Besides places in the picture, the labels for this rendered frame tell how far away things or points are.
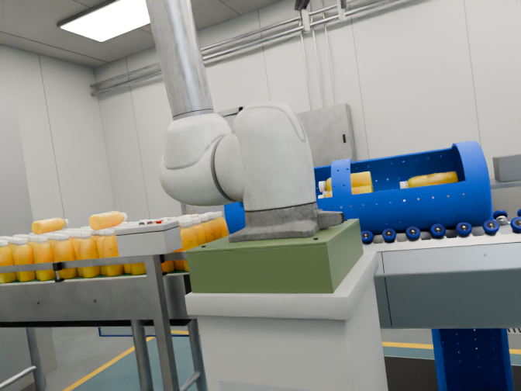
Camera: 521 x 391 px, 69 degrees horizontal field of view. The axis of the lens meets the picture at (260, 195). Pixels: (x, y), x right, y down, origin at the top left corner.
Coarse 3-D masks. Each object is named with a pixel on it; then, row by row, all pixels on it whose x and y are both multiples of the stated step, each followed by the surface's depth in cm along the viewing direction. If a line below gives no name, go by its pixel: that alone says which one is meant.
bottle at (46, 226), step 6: (36, 222) 187; (42, 222) 188; (48, 222) 191; (54, 222) 194; (60, 222) 198; (36, 228) 188; (42, 228) 187; (48, 228) 190; (54, 228) 194; (60, 228) 198
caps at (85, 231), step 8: (120, 224) 178; (128, 224) 169; (136, 224) 162; (56, 232) 189; (64, 232) 178; (72, 232) 169; (80, 232) 163; (88, 232) 158; (96, 232) 164; (104, 232) 154; (112, 232) 155; (0, 240) 181; (8, 240) 190; (16, 240) 174; (24, 240) 170; (32, 240) 176; (40, 240) 165
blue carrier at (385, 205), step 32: (384, 160) 141; (416, 160) 140; (448, 160) 138; (480, 160) 115; (320, 192) 157; (384, 192) 123; (416, 192) 120; (448, 192) 117; (480, 192) 114; (384, 224) 127; (416, 224) 125; (448, 224) 123; (480, 224) 122
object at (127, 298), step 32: (0, 288) 168; (32, 288) 162; (64, 288) 157; (96, 288) 152; (128, 288) 147; (0, 320) 170; (32, 320) 164; (64, 320) 158; (96, 320) 163; (128, 320) 157; (192, 320) 186; (32, 352) 222; (192, 352) 187; (0, 384) 203
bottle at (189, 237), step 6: (186, 228) 142; (192, 228) 143; (186, 234) 141; (192, 234) 141; (186, 240) 141; (192, 240) 141; (186, 246) 141; (192, 246) 141; (186, 264) 141; (186, 270) 142
